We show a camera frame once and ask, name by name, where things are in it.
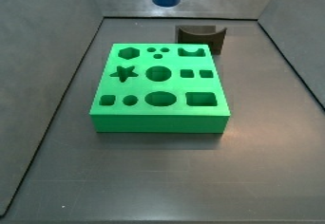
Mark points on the green shape sorter block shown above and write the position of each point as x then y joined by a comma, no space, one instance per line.
160,88

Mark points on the dark curved holder block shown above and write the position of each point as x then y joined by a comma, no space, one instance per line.
207,35

